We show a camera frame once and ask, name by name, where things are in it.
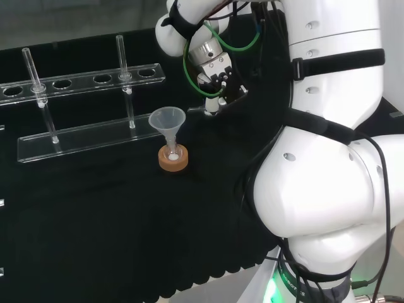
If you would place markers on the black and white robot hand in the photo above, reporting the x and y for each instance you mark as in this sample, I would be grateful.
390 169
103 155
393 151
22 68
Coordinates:
217 67

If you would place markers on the clear weighing funnel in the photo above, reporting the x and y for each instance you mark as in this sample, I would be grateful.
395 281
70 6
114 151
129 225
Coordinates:
195 109

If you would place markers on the translucent plastic funnel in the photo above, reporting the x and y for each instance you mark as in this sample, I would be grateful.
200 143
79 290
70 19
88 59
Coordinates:
167 119

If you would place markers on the clear acrylic funnel stand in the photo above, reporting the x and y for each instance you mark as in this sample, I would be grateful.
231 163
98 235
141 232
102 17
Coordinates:
79 139

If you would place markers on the clear round-bottom flask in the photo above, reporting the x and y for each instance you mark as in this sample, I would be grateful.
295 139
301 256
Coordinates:
178 153

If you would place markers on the black table cloth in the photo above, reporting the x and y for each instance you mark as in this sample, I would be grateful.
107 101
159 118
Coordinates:
126 221

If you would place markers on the small grey tab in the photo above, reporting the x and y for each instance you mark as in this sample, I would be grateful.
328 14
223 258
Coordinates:
397 114

